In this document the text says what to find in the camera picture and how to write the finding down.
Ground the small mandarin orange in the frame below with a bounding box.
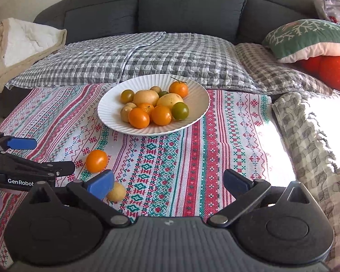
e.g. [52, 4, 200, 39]
[137, 103, 155, 115]

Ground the large yellow-orange tomato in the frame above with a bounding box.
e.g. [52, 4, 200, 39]
[133, 90, 160, 107]

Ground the white ribbed plate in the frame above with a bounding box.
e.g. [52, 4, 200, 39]
[97, 74, 210, 137]

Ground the orange tomato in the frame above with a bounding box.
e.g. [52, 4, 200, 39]
[128, 108, 151, 129]
[86, 150, 109, 173]
[151, 105, 173, 126]

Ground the large mandarin orange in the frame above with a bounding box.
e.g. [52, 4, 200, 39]
[169, 76, 189, 99]

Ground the red green patterned blanket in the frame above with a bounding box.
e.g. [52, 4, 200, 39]
[0, 82, 298, 267]

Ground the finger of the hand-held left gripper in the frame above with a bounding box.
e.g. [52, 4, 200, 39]
[0, 152, 76, 189]
[0, 132, 37, 151]

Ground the cream fleece blanket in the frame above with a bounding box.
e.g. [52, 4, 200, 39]
[0, 18, 68, 93]

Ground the clear plastic bag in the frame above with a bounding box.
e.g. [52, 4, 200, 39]
[313, 0, 340, 30]

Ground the red pumpkin cushion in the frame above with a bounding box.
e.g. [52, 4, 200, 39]
[299, 56, 340, 91]

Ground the grey checked quilt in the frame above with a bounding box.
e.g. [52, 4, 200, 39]
[0, 31, 258, 94]

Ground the grey leaf-pattern fringed throw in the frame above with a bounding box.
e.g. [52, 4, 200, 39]
[272, 91, 340, 270]

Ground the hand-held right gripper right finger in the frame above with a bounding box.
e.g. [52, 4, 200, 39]
[207, 168, 311, 228]

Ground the dark grey sofa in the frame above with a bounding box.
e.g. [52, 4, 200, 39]
[0, 0, 323, 114]

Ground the beige checked quilt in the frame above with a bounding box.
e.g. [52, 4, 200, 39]
[235, 43, 333, 96]

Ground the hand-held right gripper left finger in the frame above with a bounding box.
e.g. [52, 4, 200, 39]
[25, 169, 131, 228]

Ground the green snowflake pillow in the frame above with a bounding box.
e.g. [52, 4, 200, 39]
[262, 19, 340, 63]

